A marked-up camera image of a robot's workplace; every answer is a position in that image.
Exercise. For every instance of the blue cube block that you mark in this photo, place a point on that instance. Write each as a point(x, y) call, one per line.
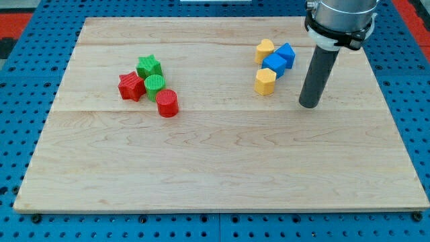
point(276, 63)

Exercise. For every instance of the green cylinder block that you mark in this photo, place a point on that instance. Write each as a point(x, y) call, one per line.
point(154, 84)

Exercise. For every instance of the yellow heart block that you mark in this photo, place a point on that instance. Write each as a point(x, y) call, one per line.
point(263, 49)

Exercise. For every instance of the blue triangle block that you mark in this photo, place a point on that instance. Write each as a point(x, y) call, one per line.
point(288, 54)

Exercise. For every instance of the green star block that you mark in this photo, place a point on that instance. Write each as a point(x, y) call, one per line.
point(147, 66)

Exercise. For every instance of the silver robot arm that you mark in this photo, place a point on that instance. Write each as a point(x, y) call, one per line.
point(334, 24)

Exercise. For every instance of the red cylinder block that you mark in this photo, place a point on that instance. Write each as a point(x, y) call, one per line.
point(167, 104)

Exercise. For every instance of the wooden board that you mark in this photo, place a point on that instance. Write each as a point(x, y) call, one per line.
point(228, 149)

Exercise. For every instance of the yellow hexagon block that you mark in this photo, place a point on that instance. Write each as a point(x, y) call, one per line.
point(265, 81)

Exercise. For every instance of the red star block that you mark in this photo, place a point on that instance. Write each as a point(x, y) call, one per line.
point(131, 86)

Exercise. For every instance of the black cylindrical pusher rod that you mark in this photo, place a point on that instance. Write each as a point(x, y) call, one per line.
point(317, 76)

